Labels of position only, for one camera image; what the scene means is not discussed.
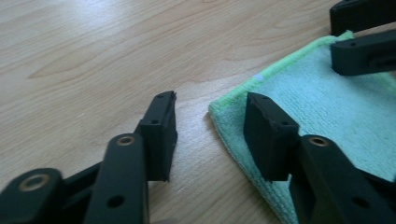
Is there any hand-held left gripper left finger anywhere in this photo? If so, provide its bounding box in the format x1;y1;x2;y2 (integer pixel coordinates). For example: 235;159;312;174
82;90;178;224

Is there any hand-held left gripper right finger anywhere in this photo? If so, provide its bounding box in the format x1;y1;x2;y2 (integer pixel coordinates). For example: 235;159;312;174
243;91;396;224

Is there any green microfibre cloth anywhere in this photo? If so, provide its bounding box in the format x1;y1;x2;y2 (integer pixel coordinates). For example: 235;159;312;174
207;30;396;224

